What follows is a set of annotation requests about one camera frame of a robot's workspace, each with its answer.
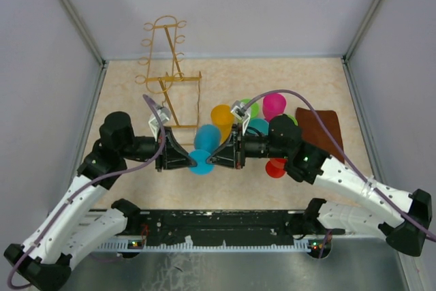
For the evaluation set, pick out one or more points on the teal wine glass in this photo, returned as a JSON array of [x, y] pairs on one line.
[[259, 124], [206, 141]]

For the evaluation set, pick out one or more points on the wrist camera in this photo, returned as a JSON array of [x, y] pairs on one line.
[[243, 114], [159, 117]]

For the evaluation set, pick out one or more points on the green wine glass front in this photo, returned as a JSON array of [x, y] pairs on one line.
[[255, 108]]

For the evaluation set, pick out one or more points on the gold wire glass rack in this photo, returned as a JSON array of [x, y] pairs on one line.
[[163, 83]]

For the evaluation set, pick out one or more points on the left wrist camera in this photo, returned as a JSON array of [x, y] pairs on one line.
[[159, 117]]

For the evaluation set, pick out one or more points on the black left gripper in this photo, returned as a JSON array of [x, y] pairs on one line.
[[173, 155]]

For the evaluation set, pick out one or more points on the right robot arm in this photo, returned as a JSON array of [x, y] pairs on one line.
[[398, 217]]

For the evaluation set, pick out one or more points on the teal wine glass front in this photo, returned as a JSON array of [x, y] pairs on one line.
[[259, 124]]

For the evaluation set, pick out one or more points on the green wine glass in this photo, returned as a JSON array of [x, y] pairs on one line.
[[292, 118], [255, 108]]

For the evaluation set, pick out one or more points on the red wine glass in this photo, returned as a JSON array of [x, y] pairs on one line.
[[275, 167]]

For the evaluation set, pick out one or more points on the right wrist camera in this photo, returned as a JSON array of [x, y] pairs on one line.
[[243, 114]]

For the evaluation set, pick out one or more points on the orange wine glass front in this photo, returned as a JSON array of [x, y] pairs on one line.
[[223, 119]]

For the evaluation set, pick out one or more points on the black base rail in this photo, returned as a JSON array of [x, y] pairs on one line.
[[216, 228]]

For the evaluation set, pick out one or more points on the pink wine glass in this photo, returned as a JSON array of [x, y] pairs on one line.
[[273, 105]]

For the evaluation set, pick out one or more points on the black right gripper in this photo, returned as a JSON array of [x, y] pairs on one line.
[[224, 155]]

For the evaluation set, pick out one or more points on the brown cloth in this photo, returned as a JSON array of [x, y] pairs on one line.
[[313, 133]]

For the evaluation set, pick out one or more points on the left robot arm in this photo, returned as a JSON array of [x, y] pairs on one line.
[[47, 258]]

